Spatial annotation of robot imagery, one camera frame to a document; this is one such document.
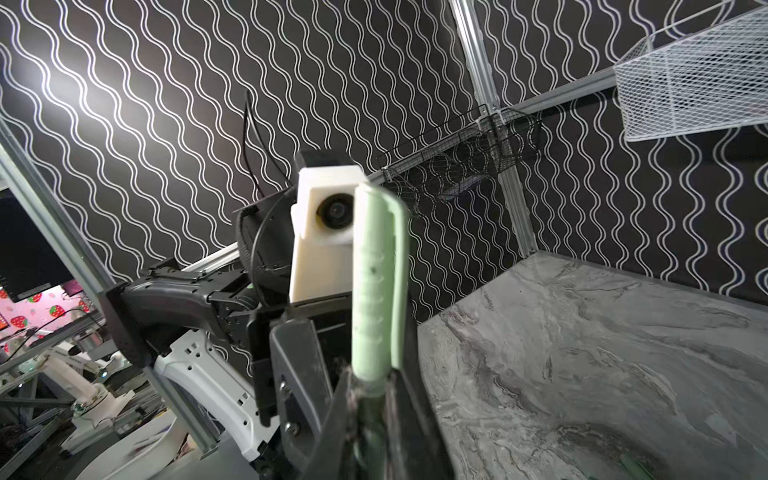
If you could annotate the aluminium frame bar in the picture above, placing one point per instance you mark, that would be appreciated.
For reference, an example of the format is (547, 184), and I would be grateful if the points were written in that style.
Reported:
(591, 84)
(33, 193)

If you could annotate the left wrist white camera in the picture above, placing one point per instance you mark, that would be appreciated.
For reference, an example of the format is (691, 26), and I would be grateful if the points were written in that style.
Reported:
(322, 219)

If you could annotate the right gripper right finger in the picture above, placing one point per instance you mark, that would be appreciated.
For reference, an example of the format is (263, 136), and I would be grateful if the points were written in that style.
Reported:
(415, 445)

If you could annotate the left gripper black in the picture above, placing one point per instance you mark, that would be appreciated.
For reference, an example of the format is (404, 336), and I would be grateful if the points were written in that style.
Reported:
(299, 353)

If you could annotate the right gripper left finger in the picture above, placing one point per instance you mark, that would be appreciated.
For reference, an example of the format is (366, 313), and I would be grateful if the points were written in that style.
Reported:
(337, 453)

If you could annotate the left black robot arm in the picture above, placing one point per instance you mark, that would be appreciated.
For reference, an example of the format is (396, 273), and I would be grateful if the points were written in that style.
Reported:
(190, 326)

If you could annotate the pale green pen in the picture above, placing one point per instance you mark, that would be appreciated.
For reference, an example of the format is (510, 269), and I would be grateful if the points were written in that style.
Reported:
(372, 434)

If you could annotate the aluminium frame back bar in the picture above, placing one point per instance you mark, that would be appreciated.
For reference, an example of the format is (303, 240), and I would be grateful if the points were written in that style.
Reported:
(591, 84)

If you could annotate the white wire mesh basket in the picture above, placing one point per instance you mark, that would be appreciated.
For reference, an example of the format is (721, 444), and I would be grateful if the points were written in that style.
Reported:
(714, 79)

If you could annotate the aluminium frame left bar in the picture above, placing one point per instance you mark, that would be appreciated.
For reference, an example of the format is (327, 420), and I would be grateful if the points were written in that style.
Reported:
(33, 193)

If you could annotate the black wire mesh basket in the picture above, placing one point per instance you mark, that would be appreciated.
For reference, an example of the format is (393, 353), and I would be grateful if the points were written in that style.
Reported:
(480, 150)

